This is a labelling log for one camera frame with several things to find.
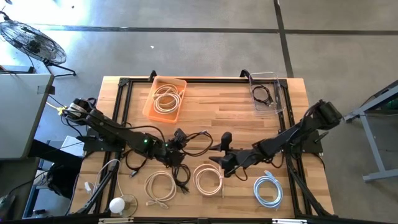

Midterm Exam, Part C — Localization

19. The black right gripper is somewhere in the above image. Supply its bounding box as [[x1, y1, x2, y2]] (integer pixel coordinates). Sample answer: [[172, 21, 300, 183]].
[[208, 131, 248, 179]]

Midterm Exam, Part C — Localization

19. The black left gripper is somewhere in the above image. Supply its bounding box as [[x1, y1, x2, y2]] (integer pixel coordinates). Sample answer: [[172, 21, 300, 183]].
[[162, 128, 188, 167]]

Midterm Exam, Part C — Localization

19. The cream white cable coil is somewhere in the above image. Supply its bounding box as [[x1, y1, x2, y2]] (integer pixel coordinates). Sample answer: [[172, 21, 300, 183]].
[[192, 162, 225, 198]]

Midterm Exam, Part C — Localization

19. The beige cable coil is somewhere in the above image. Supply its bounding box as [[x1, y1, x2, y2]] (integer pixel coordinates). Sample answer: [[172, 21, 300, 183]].
[[151, 83, 185, 115], [144, 170, 177, 209]]

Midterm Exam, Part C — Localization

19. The light blue cable coil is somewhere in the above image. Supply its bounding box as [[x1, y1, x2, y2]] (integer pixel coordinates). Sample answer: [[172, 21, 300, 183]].
[[252, 169, 284, 210]]

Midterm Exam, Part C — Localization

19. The orange plastic bin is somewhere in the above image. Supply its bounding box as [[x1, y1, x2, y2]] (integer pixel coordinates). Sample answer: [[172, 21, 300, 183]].
[[142, 75, 188, 124]]

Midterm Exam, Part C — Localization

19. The black rig crossbar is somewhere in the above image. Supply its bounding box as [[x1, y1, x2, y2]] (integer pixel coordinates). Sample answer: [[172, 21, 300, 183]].
[[0, 213, 398, 224]]

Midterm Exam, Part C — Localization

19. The clear plastic bin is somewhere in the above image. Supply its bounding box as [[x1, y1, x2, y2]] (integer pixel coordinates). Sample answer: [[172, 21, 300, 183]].
[[248, 71, 286, 118]]

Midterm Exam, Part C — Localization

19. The white round puck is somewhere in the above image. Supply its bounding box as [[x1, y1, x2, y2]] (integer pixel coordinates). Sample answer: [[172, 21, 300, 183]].
[[108, 194, 138, 218]]

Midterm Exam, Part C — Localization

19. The white box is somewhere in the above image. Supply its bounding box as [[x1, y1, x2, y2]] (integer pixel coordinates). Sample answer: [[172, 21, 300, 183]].
[[60, 135, 85, 158]]

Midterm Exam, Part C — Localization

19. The yellow power plug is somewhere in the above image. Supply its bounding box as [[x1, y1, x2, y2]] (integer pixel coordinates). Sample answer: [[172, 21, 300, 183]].
[[46, 101, 68, 116]]

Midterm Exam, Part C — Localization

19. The black chair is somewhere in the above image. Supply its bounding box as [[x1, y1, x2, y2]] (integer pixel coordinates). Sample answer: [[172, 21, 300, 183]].
[[27, 139, 84, 200]]

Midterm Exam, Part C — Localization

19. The grey metal table stand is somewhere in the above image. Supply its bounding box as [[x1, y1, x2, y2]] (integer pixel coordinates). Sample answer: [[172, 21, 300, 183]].
[[343, 79, 398, 183]]

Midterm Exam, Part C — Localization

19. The grey side table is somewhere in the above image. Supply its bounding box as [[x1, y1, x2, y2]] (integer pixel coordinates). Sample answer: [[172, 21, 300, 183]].
[[0, 65, 55, 161]]

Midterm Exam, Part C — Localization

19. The black floor fan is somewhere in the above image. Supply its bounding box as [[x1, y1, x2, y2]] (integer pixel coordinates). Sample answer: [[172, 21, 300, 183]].
[[0, 11, 77, 78]]

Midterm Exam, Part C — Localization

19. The black aluminium table frame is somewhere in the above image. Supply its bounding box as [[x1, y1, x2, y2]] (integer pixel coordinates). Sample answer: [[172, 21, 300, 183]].
[[93, 70, 335, 218]]

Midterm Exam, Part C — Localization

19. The black camera stand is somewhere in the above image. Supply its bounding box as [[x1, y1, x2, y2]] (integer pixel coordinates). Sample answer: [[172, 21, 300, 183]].
[[76, 161, 121, 215]]

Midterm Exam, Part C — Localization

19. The white power cable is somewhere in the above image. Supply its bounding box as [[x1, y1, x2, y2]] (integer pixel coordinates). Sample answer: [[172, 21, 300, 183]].
[[83, 158, 125, 200]]

